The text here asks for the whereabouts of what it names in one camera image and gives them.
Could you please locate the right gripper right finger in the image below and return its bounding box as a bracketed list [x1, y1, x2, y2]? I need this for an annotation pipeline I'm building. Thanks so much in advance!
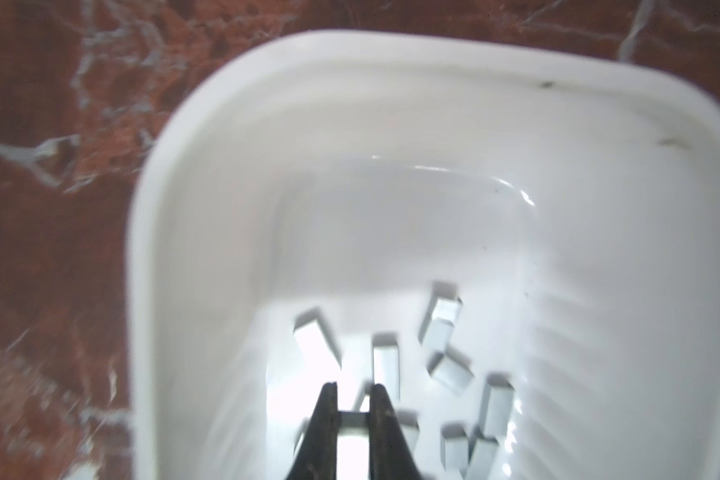
[367, 384, 422, 480]

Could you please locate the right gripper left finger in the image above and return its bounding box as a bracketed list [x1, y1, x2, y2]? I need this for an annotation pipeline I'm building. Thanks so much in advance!
[286, 382, 340, 480]

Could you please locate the white plastic tray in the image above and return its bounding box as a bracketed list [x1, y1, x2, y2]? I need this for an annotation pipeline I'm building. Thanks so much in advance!
[126, 31, 720, 479]

